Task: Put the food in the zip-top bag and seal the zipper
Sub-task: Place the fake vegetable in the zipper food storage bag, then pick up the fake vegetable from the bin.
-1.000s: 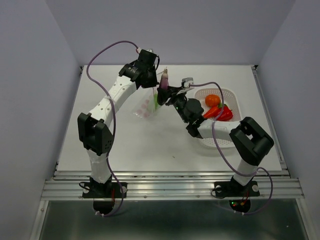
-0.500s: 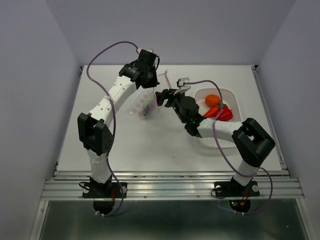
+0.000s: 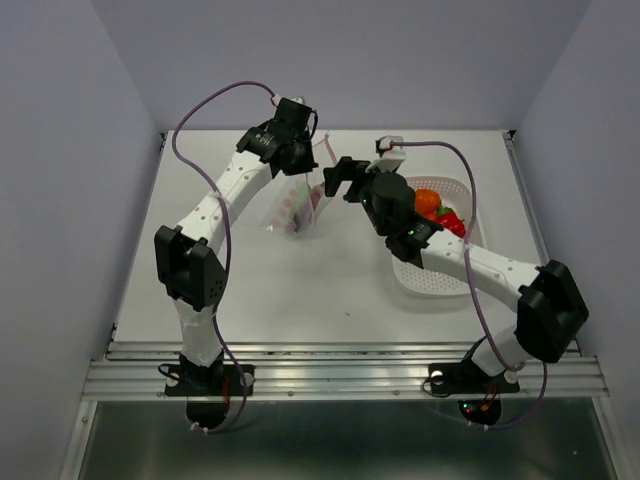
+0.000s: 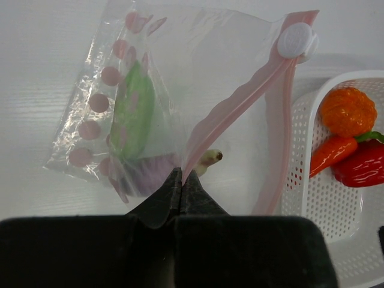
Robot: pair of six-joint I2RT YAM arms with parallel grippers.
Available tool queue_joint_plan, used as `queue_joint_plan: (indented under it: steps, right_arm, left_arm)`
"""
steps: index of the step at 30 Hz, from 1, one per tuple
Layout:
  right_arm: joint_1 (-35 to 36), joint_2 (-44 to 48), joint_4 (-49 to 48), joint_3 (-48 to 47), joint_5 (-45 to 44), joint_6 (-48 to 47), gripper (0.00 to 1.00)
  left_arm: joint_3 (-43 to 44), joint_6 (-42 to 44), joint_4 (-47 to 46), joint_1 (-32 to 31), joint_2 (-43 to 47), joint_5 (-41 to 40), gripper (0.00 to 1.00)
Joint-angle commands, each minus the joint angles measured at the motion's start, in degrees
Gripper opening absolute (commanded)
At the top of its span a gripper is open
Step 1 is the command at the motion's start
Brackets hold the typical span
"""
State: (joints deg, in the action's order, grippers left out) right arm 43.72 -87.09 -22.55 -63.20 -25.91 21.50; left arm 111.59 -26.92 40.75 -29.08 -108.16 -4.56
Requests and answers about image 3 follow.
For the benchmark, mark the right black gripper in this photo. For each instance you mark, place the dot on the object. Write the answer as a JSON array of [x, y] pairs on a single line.
[[347, 169]]

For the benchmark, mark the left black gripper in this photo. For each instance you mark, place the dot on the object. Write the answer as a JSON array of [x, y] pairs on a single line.
[[309, 162]]

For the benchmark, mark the clear zip top bag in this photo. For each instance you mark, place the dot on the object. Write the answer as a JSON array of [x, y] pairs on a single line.
[[278, 217]]

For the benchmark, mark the purple toy eggplant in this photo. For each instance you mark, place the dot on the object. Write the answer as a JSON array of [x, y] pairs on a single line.
[[304, 220]]

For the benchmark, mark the orange toy pumpkin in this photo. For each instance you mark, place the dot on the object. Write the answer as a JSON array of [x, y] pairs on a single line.
[[427, 201]]

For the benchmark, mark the green toy leaf vegetable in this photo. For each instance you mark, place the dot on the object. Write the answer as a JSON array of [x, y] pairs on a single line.
[[302, 201]]

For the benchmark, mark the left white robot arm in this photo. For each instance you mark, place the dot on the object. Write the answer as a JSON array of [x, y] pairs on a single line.
[[187, 254]]

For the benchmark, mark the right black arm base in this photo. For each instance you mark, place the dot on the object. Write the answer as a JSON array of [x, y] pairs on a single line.
[[481, 405]]

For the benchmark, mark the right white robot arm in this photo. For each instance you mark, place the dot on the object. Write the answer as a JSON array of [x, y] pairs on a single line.
[[547, 303]]

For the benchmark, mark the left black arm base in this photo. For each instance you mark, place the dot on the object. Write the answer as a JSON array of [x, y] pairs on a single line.
[[216, 395]]

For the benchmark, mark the red toy strawberry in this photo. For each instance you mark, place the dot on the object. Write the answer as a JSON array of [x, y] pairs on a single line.
[[447, 217]]

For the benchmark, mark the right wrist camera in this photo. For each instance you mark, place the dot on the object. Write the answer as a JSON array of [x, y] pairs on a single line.
[[391, 154]]

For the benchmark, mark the aluminium rail frame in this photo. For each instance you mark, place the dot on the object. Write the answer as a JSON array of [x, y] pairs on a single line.
[[340, 351]]

